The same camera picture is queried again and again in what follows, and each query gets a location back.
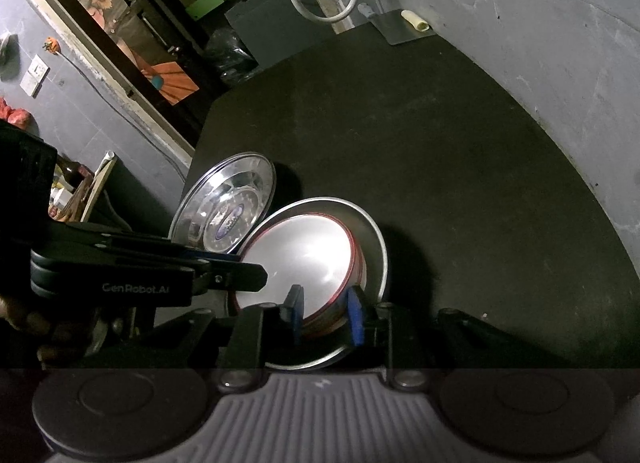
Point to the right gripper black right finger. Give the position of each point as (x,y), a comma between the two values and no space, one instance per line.
(380,335)

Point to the green box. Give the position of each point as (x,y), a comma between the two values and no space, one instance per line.
(199,8)

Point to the steel plate with sticker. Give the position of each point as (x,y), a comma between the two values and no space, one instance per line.
(225,204)

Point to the white wall switch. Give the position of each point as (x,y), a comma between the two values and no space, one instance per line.
(34,76)

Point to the red plastic bag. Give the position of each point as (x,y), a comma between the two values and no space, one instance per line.
(17,117)

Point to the dark grey cabinet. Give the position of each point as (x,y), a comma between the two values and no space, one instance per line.
(272,30)

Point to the orange wall plug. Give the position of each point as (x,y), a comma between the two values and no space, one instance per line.
(51,45)

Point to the steel cleaver knife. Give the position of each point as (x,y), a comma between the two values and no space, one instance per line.
(392,26)

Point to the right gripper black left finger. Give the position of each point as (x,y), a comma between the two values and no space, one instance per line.
(260,329)

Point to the painting of woman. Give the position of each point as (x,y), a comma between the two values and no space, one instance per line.
(130,28)

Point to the wooden shelf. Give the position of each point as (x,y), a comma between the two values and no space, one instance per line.
(75,188)

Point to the cream cylindrical handle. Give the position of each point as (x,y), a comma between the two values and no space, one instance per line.
(415,21)

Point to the steel bowl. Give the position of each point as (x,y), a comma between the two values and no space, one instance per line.
(306,351)

